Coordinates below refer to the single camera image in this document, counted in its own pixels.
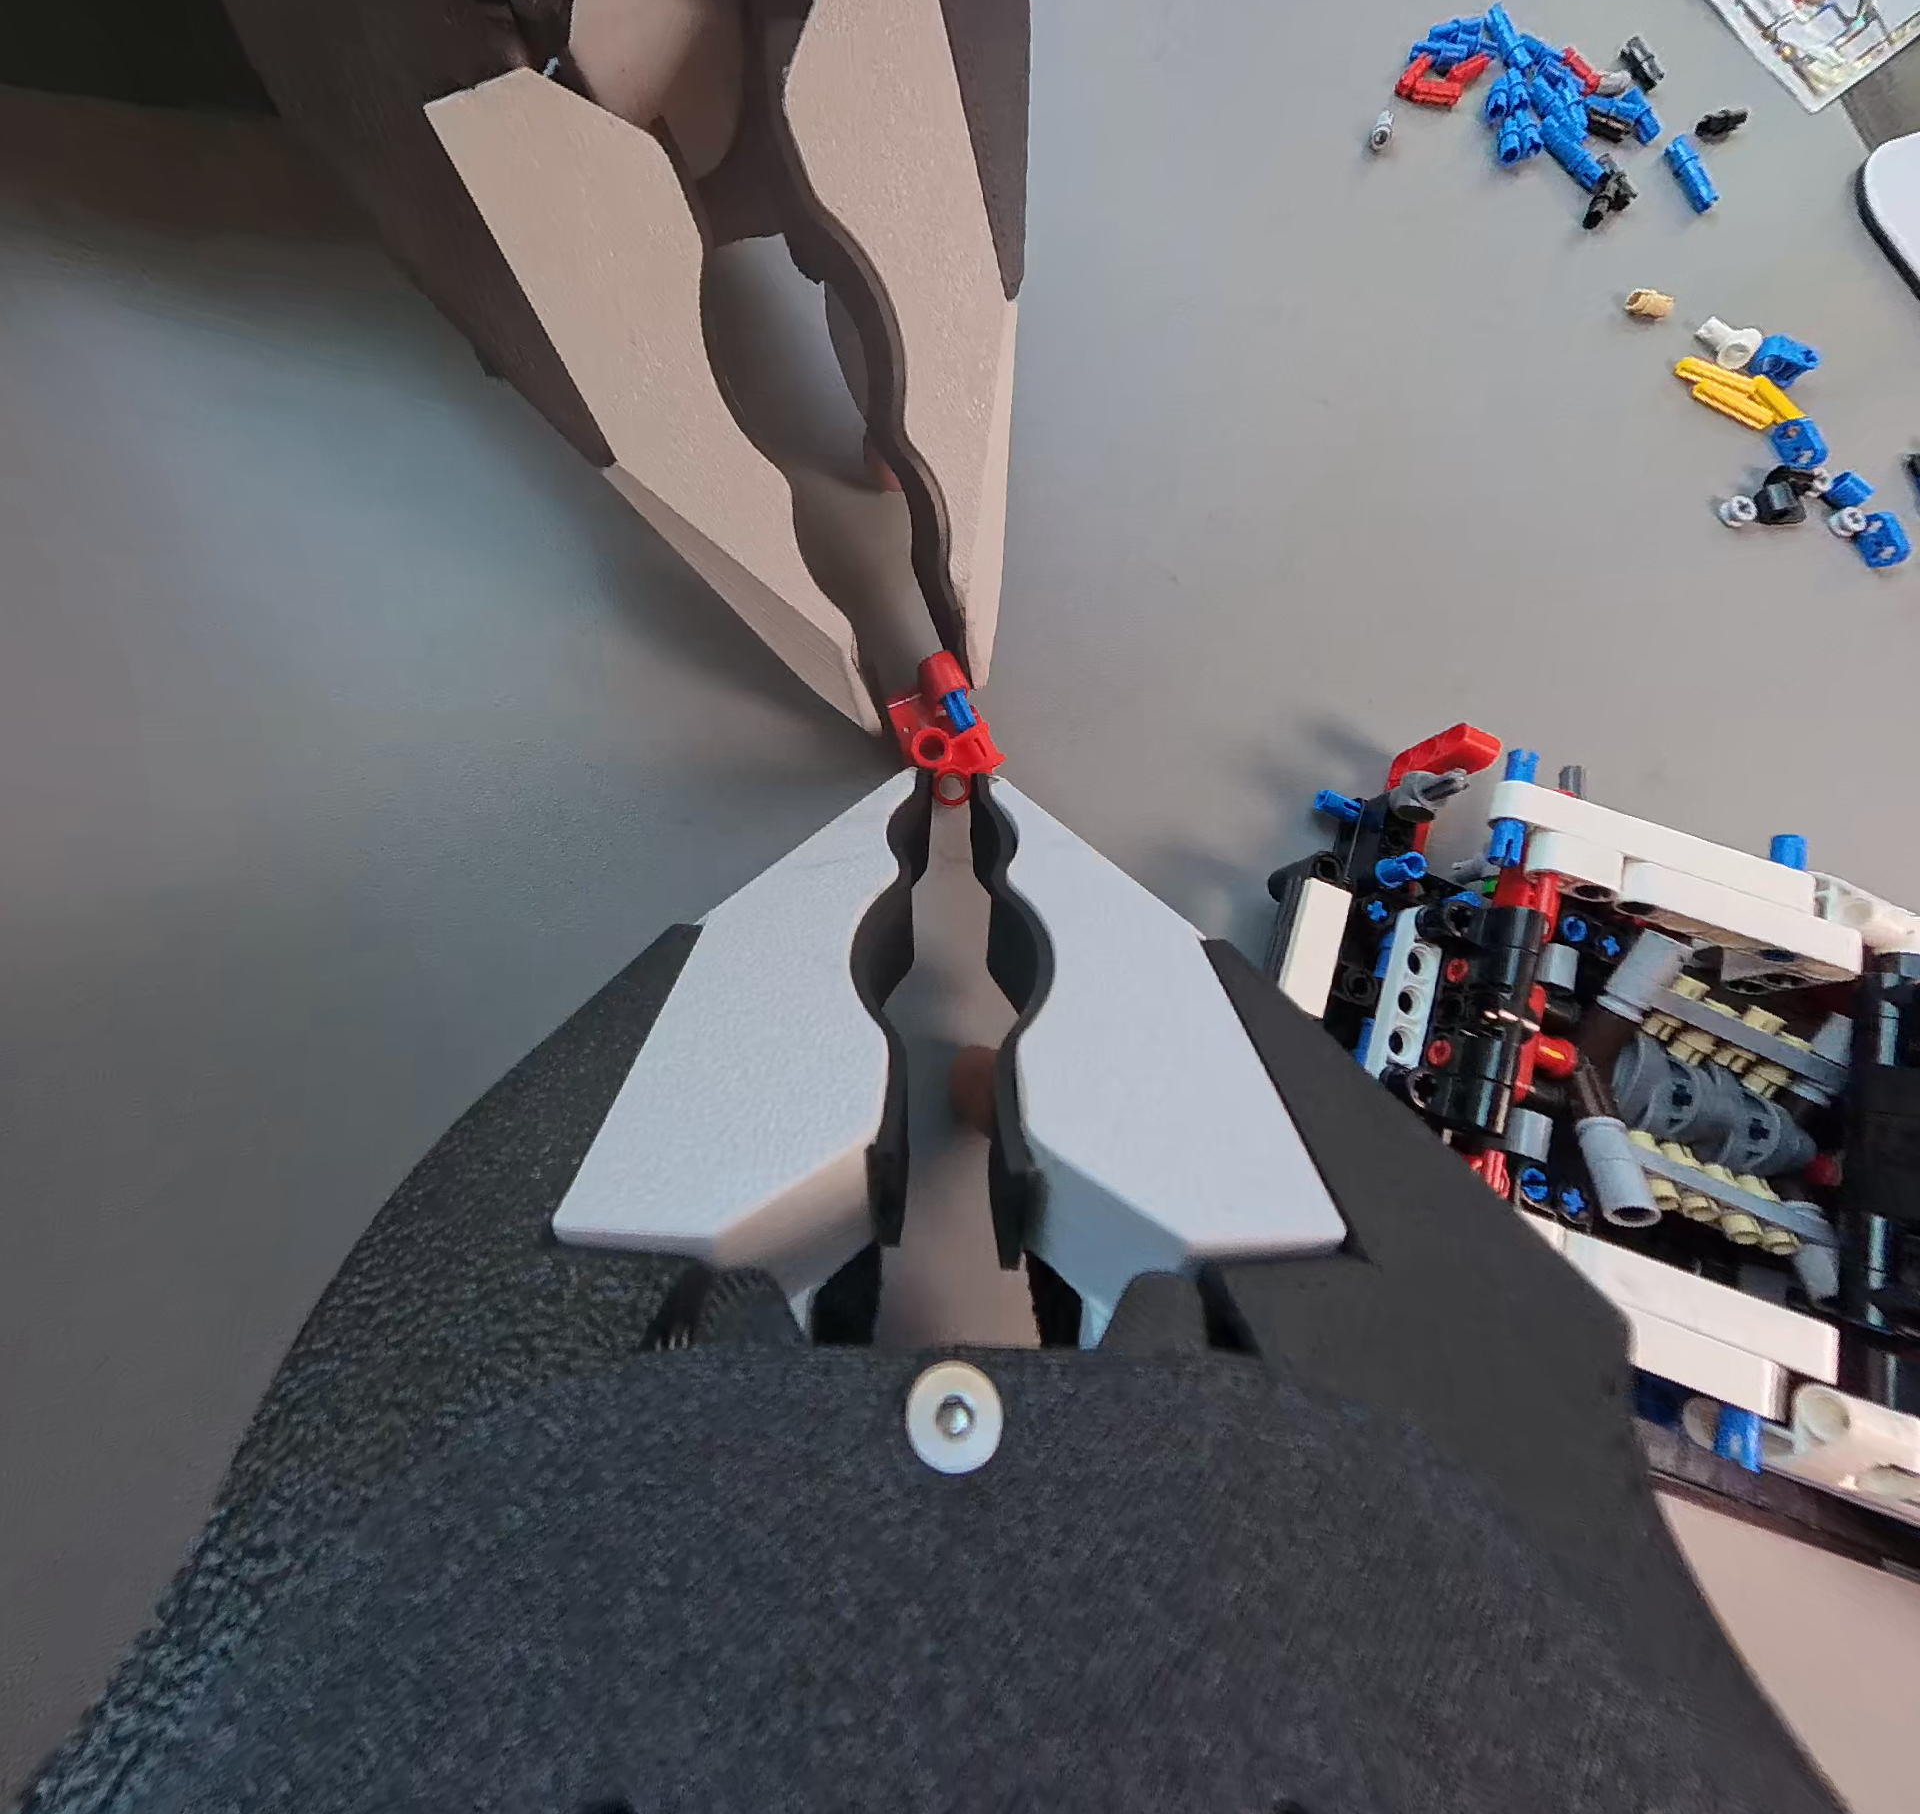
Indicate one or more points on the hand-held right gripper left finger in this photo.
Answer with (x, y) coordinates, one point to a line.
(719, 1094)

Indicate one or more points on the white toy connector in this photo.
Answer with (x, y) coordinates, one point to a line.
(1729, 339)

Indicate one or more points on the black angled toy connector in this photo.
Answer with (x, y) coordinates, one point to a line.
(1607, 191)

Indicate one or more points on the pile of blue toy pins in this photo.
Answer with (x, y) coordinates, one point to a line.
(1544, 104)

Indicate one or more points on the black toy bush connector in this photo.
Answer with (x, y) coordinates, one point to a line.
(1784, 494)

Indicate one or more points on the toy car model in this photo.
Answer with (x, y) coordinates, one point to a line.
(1651, 945)

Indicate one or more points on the black toy pin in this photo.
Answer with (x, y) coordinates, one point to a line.
(1722, 125)

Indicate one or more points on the red toy pin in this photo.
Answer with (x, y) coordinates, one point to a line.
(1425, 86)
(1462, 68)

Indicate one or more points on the yellow toy axle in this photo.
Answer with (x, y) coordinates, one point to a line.
(1725, 380)
(1756, 408)

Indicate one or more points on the person's right hand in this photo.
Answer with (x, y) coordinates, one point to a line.
(976, 1087)

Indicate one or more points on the long blue toy pin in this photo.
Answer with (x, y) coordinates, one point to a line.
(1690, 173)

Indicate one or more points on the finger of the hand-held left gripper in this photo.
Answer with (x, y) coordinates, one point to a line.
(601, 298)
(931, 195)

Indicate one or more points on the white rounded object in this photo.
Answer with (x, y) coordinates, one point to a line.
(1898, 195)

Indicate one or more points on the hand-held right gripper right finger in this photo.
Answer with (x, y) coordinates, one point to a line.
(1171, 1094)

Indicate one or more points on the grey desk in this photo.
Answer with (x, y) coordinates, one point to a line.
(299, 794)

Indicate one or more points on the blue toy connector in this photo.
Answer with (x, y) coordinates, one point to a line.
(1798, 440)
(1886, 539)
(1847, 490)
(1783, 360)

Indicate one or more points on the red toy brick piece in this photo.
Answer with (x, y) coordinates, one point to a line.
(908, 719)

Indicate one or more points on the tan toy pin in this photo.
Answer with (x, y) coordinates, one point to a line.
(1651, 301)

